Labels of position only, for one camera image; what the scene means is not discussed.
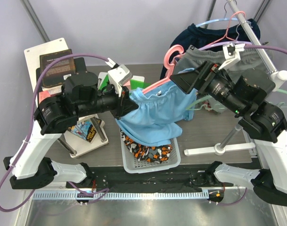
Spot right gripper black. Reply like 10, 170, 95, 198
169, 59, 246, 115

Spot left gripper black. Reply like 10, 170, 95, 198
75, 81, 139, 120

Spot green plastic hanger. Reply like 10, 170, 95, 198
186, 89, 287, 113

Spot light blue shorts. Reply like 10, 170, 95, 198
116, 81, 197, 146

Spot pink plastic hanger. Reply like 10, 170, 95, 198
142, 45, 184, 94

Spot orange camouflage shorts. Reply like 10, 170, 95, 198
120, 130, 173, 163

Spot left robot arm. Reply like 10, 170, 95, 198
4, 68, 138, 190

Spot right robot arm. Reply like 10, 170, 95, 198
170, 61, 287, 207

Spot purple hanger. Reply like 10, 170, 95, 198
199, 24, 252, 50

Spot thin pink hanger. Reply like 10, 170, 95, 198
176, 10, 248, 59

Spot grey shorts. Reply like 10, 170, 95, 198
174, 41, 273, 113

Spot navy blue shorts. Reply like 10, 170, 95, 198
160, 18, 261, 79

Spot light blue hanger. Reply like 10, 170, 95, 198
195, 18, 230, 28

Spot green folder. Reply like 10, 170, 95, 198
98, 73, 151, 92

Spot blue comic book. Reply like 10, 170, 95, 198
67, 118, 97, 143

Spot black clipboard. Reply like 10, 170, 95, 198
38, 57, 87, 95

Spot white two-tier shelf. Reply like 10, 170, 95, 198
24, 38, 109, 158

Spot white plastic basket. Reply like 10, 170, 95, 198
120, 138, 181, 174

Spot white clothes rack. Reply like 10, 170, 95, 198
184, 0, 287, 156

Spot dark brown book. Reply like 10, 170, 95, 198
40, 49, 76, 89

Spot red pink comic book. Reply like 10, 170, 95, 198
38, 90, 51, 104

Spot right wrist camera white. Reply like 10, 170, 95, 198
218, 44, 245, 70

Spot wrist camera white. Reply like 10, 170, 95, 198
218, 44, 245, 70
108, 65, 133, 97

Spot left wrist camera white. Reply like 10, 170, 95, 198
108, 65, 133, 97

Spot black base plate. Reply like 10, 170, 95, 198
76, 165, 225, 193

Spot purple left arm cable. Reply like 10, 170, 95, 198
0, 53, 116, 212

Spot perforated cable duct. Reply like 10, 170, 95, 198
33, 190, 209, 200

